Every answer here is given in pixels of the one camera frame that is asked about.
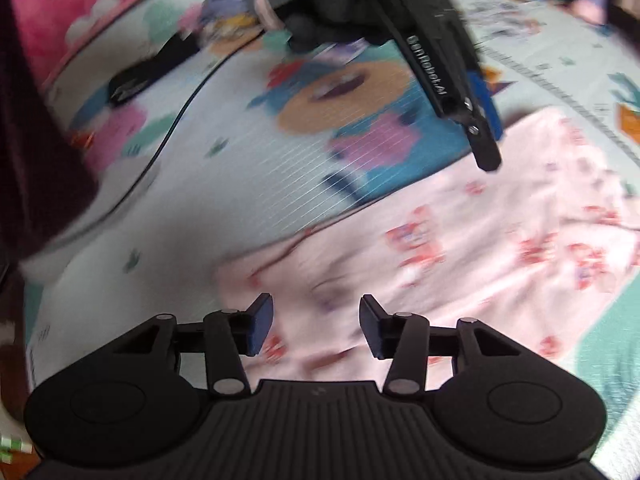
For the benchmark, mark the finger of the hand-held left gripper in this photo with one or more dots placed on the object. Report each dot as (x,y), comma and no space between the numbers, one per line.
(486,135)

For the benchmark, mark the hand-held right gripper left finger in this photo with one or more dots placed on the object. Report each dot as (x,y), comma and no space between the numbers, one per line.
(257,326)

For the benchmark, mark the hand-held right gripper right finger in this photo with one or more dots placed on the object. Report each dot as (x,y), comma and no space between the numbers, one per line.
(371,329)

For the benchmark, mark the pink printed garment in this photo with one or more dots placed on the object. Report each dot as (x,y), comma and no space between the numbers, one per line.
(500,240)

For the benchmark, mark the cartoon printed play mat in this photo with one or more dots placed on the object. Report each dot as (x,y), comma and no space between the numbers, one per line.
(240,160)

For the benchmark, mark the dark maroon cloth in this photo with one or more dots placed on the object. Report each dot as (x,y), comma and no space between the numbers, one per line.
(35,110)

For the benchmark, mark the pink pillow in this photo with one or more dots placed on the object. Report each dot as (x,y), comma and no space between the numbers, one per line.
(75,15)

